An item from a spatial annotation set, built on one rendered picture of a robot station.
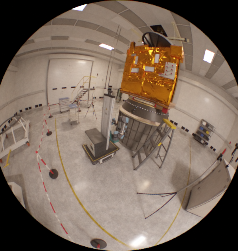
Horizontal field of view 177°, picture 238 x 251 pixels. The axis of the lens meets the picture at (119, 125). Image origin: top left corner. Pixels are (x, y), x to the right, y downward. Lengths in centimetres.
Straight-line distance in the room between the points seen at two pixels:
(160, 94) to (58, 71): 841
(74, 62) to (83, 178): 899
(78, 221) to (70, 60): 992
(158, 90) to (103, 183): 278
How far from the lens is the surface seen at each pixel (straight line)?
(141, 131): 244
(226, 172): 252
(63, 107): 576
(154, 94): 229
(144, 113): 235
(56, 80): 868
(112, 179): 213
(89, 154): 212
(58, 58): 911
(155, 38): 334
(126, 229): 213
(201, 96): 794
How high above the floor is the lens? 198
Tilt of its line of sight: 29 degrees down
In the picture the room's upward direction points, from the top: 11 degrees clockwise
